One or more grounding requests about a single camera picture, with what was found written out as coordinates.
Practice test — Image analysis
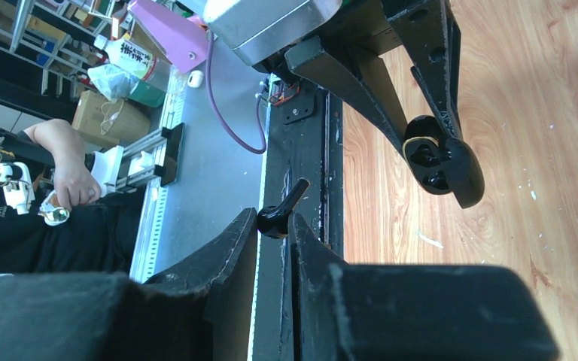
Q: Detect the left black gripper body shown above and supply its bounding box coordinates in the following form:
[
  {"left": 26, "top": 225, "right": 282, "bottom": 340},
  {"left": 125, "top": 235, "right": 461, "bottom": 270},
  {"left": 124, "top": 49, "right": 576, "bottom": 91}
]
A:
[{"left": 256, "top": 1, "right": 404, "bottom": 81}]

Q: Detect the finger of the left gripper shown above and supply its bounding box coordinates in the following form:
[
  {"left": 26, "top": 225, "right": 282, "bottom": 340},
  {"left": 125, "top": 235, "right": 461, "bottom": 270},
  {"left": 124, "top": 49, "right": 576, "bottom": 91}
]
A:
[
  {"left": 284, "top": 36, "right": 407, "bottom": 154},
  {"left": 382, "top": 1, "right": 463, "bottom": 139}
]

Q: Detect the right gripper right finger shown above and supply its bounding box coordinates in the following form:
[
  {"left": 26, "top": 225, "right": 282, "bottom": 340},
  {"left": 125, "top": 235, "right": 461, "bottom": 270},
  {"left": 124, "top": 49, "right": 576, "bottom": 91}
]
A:
[{"left": 288, "top": 214, "right": 560, "bottom": 360}]

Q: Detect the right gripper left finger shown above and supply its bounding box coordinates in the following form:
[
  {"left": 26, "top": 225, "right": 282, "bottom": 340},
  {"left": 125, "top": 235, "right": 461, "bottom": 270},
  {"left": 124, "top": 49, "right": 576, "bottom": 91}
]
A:
[{"left": 0, "top": 208, "right": 257, "bottom": 360}]

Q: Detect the black earbud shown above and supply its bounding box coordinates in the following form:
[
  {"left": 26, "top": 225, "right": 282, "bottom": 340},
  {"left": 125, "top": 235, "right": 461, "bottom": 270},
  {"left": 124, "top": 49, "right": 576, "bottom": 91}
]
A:
[{"left": 257, "top": 178, "right": 310, "bottom": 239}]

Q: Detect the black earbud case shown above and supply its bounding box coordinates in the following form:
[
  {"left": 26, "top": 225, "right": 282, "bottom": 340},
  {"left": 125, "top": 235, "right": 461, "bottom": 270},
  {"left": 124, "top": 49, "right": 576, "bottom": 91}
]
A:
[{"left": 403, "top": 115, "right": 485, "bottom": 209}]

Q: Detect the person's bare hand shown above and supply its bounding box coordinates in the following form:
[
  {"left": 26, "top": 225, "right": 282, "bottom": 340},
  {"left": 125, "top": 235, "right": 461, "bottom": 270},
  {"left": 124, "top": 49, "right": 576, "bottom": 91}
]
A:
[{"left": 53, "top": 156, "right": 102, "bottom": 210}]

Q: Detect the seated person in black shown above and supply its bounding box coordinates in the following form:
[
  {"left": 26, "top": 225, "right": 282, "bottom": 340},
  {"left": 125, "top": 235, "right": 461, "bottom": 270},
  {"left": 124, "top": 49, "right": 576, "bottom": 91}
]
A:
[{"left": 0, "top": 119, "right": 145, "bottom": 274}]

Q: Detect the small white round object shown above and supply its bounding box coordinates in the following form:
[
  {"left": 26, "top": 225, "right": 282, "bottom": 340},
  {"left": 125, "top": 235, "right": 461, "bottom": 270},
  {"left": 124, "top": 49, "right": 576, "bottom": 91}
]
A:
[{"left": 187, "top": 70, "right": 205, "bottom": 89}]

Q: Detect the pink purple panel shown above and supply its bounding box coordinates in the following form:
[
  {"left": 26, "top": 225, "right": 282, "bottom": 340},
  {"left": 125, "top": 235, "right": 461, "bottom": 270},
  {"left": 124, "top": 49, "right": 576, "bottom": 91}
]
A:
[{"left": 128, "top": 0, "right": 208, "bottom": 72}]

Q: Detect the green tea plastic bottle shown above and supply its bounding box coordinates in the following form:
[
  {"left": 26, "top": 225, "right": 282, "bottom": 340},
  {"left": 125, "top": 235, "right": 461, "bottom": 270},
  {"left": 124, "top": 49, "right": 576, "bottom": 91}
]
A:
[{"left": 93, "top": 35, "right": 171, "bottom": 92}]

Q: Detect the cardboard box with bag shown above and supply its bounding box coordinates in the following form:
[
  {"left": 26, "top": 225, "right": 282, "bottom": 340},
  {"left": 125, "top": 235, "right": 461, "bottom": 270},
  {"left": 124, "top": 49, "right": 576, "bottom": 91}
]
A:
[{"left": 72, "top": 90, "right": 151, "bottom": 149}]

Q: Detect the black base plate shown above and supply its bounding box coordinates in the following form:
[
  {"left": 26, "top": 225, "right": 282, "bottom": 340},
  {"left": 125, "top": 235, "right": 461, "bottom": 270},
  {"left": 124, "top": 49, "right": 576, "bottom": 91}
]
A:
[{"left": 248, "top": 80, "right": 344, "bottom": 360}]

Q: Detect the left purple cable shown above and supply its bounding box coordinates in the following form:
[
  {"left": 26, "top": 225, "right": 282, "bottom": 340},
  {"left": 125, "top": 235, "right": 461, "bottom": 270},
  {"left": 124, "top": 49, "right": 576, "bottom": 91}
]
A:
[{"left": 205, "top": 29, "right": 269, "bottom": 156}]

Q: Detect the aluminium rail with black block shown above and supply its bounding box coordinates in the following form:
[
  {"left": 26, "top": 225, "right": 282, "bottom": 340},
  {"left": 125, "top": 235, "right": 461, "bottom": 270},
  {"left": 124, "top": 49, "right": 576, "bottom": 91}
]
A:
[{"left": 85, "top": 123, "right": 185, "bottom": 196}]

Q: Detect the white teleoperation handle device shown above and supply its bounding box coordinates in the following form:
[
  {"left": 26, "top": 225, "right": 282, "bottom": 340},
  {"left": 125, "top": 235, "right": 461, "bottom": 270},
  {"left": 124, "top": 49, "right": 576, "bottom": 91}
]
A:
[{"left": 0, "top": 152, "right": 35, "bottom": 215}]

